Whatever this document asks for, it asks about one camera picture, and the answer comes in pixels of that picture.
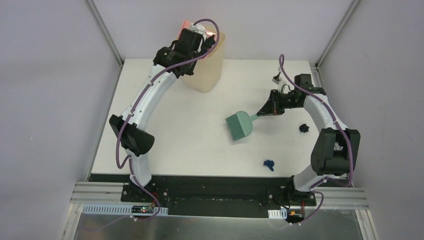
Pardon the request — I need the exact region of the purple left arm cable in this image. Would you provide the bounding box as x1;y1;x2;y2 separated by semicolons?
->
115;18;220;223

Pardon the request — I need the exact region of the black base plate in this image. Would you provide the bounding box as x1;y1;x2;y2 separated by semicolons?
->
120;175;317;218

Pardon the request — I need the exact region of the white slotted cable duct right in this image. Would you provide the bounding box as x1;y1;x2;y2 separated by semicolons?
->
267;208;288;220

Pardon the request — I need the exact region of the white slotted cable duct left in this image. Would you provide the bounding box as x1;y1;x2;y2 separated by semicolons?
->
82;203;169;217

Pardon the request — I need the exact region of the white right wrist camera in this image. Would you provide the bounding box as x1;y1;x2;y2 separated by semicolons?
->
271;75;292;94

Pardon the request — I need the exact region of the blue paper scrap front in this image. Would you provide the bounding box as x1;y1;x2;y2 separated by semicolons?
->
263;159;275;172

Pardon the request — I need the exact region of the green hand brush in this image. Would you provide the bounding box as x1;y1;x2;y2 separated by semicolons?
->
225;111;260;142

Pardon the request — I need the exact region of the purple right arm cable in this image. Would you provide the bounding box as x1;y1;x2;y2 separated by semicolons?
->
278;53;355;226

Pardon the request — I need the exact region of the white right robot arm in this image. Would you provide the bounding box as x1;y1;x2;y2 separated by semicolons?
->
256;74;361;205

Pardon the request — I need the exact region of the small black scrap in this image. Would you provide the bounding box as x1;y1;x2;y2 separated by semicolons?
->
299;123;310;133

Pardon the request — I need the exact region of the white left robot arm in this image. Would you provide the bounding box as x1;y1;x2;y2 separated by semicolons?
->
109;27;220;203

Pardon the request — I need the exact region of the pink plastic dustpan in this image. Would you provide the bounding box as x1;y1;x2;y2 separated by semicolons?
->
175;20;217;58

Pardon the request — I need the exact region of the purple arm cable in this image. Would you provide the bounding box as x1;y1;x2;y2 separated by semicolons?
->
278;53;355;226
115;18;220;223

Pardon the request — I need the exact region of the white slotted cable duct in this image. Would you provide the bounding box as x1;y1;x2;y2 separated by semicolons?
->
267;208;288;220
82;203;169;217

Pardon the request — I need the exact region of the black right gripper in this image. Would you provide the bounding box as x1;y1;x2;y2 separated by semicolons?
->
258;89;302;116

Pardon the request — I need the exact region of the cream plastic waste bin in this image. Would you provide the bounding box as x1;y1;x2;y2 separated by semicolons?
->
182;32;226;93

